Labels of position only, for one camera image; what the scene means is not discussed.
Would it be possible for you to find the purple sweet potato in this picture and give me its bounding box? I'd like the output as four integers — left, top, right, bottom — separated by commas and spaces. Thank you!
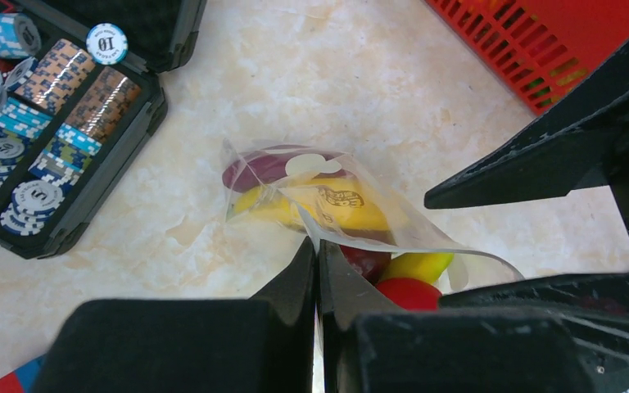
222, 145, 349, 193

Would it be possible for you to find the yellow banana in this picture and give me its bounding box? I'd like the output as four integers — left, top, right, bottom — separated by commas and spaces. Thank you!
228, 178, 390, 231

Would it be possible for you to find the clear zip top bag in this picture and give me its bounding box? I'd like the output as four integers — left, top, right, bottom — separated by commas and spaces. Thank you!
221, 140, 523, 293

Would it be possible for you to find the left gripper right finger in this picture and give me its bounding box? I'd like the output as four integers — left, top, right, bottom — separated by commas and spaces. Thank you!
318, 241, 595, 392

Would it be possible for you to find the black open case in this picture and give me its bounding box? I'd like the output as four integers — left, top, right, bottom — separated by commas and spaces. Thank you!
0, 1, 206, 259

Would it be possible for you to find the red plastic basket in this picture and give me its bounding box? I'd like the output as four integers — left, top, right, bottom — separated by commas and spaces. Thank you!
427, 0, 629, 115

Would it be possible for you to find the dark red fruit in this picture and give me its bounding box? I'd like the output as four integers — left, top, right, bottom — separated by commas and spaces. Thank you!
340, 245, 391, 284

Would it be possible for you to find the white loose poker chip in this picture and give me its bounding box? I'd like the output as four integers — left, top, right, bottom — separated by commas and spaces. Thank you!
86, 23, 129, 66

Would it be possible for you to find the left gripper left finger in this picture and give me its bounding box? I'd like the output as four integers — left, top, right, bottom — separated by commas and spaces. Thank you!
32, 239, 316, 392

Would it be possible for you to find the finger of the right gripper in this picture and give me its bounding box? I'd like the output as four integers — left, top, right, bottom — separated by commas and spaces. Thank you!
424, 39, 629, 237
439, 272, 629, 360

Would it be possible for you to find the blue red toy brick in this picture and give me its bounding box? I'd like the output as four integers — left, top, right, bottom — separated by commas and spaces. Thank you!
0, 355, 46, 393

